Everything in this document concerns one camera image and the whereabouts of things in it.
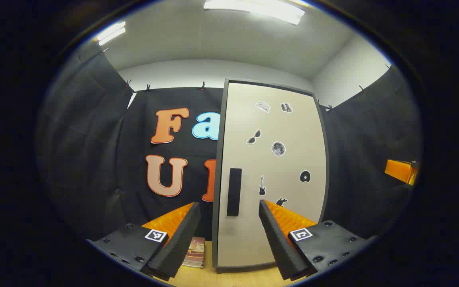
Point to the small ceiling light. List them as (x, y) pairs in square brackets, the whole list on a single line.
[(111, 32)]

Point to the white cabinet door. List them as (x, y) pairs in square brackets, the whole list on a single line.
[(293, 127)]

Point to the stack of brown books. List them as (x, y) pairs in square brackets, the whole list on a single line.
[(195, 251)]

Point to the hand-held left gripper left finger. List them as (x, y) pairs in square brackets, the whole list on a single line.
[(181, 243)]

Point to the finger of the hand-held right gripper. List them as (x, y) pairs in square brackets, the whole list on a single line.
[(399, 170)]

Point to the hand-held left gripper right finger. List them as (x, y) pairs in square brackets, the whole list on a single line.
[(279, 247)]

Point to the black backdrop cloth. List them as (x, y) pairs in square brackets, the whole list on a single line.
[(94, 139)]

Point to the grey cabinet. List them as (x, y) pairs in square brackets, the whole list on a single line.
[(220, 151)]

